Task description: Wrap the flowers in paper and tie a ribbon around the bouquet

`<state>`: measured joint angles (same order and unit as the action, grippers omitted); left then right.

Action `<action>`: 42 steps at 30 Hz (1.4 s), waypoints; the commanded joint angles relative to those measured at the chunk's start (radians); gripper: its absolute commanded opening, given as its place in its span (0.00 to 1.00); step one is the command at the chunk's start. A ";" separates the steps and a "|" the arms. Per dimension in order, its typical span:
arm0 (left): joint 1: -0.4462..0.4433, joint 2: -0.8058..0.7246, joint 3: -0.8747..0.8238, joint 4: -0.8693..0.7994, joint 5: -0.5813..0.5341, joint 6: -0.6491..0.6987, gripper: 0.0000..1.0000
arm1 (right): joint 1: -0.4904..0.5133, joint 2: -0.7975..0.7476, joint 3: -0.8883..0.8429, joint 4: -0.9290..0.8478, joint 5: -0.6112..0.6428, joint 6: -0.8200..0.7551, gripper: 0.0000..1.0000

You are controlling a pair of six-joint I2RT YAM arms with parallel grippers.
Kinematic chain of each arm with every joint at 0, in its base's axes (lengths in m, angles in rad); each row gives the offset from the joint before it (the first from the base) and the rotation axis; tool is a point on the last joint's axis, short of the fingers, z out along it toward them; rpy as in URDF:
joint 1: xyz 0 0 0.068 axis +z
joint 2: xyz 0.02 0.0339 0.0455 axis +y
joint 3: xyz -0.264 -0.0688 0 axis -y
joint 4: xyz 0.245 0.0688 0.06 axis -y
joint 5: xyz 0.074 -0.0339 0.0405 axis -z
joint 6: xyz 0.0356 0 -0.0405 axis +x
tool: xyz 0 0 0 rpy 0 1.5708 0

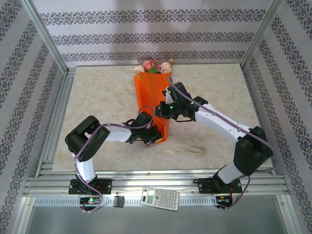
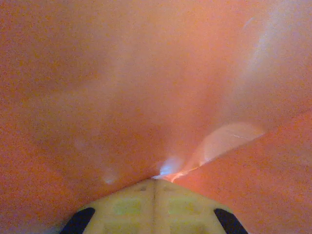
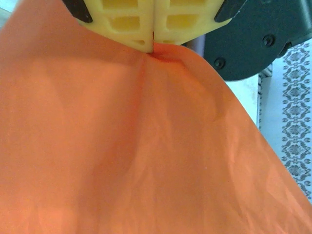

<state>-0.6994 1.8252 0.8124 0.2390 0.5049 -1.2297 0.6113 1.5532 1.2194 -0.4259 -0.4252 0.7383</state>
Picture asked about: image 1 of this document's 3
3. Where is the orange wrapping paper sheet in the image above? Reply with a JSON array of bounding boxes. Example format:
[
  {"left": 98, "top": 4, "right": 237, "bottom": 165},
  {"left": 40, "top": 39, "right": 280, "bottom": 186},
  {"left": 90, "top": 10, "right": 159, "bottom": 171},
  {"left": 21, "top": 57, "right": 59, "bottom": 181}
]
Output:
[{"left": 133, "top": 72, "right": 174, "bottom": 142}]

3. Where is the peach fake rose with bud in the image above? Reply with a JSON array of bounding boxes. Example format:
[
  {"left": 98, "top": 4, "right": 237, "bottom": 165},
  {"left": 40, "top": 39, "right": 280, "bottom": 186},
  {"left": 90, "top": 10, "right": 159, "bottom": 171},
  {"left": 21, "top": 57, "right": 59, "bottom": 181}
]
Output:
[{"left": 160, "top": 58, "right": 174, "bottom": 75}]

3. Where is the grey scientific calculator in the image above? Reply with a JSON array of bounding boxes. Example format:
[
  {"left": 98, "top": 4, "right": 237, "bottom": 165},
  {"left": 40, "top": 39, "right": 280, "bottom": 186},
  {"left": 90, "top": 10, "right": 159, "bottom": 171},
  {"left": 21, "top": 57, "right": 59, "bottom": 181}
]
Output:
[{"left": 140, "top": 186, "right": 180, "bottom": 212}]

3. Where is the black clipper comb guard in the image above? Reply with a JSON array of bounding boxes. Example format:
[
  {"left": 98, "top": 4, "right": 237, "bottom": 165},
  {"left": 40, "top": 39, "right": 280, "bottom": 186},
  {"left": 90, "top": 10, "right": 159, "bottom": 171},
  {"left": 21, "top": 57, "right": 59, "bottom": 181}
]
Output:
[{"left": 113, "top": 195, "right": 125, "bottom": 208}]

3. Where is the circuit board with green light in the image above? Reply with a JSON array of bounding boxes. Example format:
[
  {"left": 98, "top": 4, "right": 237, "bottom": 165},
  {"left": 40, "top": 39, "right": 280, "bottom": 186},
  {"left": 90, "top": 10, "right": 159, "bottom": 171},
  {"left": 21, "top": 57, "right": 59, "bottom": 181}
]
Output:
[{"left": 79, "top": 196, "right": 100, "bottom": 205}]

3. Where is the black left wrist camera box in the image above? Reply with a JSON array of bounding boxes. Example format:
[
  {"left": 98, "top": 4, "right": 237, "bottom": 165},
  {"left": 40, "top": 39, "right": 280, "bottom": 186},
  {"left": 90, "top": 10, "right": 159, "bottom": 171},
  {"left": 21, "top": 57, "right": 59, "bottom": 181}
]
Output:
[{"left": 136, "top": 112, "right": 154, "bottom": 129}]

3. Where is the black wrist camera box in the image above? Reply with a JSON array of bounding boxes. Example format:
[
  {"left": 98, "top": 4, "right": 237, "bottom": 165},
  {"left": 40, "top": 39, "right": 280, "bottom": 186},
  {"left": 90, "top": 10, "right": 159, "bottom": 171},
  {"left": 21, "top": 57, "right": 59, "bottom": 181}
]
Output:
[
  {"left": 167, "top": 82, "right": 191, "bottom": 103},
  {"left": 136, "top": 112, "right": 154, "bottom": 129}
]

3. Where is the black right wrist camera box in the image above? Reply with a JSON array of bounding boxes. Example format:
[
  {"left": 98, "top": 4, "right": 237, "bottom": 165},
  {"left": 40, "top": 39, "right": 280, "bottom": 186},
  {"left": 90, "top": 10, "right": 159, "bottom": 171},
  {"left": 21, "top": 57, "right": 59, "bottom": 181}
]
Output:
[{"left": 167, "top": 82, "right": 191, "bottom": 103}]

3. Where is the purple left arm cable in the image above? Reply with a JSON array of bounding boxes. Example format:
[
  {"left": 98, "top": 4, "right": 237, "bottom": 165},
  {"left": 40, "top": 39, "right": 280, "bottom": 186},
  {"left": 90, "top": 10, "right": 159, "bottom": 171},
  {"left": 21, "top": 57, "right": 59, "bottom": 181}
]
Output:
[{"left": 73, "top": 105, "right": 155, "bottom": 214}]

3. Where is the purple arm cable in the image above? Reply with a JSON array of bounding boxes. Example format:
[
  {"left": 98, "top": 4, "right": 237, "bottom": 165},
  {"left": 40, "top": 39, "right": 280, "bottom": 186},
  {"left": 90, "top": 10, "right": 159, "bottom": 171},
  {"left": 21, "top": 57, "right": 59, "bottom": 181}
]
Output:
[
  {"left": 167, "top": 76, "right": 279, "bottom": 212},
  {"left": 73, "top": 105, "right": 155, "bottom": 214}
]

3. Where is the aluminium front rail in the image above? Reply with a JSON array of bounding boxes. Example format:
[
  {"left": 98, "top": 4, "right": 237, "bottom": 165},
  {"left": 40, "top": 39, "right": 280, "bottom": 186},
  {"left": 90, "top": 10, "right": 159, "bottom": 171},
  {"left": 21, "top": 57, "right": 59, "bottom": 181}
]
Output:
[{"left": 23, "top": 170, "right": 291, "bottom": 195}]

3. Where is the aluminium rail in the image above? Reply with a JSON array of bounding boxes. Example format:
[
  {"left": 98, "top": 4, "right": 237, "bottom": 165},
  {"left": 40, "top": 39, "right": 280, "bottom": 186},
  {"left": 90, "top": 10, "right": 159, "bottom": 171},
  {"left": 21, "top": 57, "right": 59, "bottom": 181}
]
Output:
[
  {"left": 23, "top": 170, "right": 291, "bottom": 195},
  {"left": 35, "top": 68, "right": 75, "bottom": 177},
  {"left": 242, "top": 64, "right": 278, "bottom": 175}
]

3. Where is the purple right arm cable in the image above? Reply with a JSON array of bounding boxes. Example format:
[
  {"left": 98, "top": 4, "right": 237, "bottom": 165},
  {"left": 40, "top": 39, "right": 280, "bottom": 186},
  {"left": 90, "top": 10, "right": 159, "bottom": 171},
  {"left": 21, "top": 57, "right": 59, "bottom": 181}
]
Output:
[{"left": 167, "top": 76, "right": 279, "bottom": 212}]

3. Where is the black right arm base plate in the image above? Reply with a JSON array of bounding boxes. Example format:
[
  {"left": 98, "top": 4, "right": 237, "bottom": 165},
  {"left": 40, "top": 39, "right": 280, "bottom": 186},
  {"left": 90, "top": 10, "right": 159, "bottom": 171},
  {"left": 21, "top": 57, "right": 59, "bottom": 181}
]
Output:
[{"left": 198, "top": 177, "right": 242, "bottom": 195}]

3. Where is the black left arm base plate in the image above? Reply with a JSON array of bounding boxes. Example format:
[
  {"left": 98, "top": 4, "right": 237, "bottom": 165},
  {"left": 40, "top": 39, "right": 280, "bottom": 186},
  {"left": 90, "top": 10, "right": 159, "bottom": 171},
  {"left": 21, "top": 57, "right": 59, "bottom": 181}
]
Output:
[{"left": 68, "top": 178, "right": 113, "bottom": 195}]

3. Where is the aluminium right side rail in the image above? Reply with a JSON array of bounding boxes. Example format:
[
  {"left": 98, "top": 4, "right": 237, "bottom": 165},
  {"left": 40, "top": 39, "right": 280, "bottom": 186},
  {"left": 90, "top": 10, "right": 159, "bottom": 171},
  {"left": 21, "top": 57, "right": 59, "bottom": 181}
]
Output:
[{"left": 242, "top": 64, "right": 278, "bottom": 175}]

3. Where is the small circuit board with wires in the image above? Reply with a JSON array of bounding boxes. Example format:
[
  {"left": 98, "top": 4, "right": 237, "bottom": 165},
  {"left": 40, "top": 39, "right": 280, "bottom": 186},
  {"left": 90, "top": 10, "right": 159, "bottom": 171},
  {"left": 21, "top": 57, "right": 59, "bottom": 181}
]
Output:
[{"left": 215, "top": 196, "right": 234, "bottom": 207}]

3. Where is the aluminium left side rail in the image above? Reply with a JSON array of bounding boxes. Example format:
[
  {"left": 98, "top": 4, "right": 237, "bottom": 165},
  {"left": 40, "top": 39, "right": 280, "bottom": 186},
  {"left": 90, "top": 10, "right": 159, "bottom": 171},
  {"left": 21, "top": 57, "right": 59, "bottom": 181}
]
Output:
[{"left": 35, "top": 68, "right": 75, "bottom": 177}]

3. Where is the aluminium right corner post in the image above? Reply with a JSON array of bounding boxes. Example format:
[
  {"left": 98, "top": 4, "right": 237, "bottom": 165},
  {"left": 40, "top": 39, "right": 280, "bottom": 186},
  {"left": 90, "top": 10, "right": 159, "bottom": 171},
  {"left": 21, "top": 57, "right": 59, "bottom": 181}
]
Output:
[{"left": 240, "top": 0, "right": 285, "bottom": 71}]

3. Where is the aluminium corner post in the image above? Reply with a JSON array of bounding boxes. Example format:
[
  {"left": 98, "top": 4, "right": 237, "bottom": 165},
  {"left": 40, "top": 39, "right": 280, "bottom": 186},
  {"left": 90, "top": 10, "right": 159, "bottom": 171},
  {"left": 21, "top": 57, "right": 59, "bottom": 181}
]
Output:
[
  {"left": 21, "top": 0, "right": 69, "bottom": 75},
  {"left": 240, "top": 0, "right": 285, "bottom": 71}
]

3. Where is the perforated metal cable tray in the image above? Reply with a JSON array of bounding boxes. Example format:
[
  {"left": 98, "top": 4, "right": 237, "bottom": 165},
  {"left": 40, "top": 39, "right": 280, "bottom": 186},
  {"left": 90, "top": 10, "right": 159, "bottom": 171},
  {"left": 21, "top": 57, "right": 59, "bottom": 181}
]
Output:
[{"left": 33, "top": 195, "right": 236, "bottom": 207}]

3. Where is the aluminium left corner post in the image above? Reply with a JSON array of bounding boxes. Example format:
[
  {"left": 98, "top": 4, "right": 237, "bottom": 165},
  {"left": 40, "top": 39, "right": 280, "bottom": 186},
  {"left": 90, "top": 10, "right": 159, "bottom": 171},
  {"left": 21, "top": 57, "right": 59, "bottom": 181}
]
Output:
[{"left": 21, "top": 0, "right": 69, "bottom": 75}]

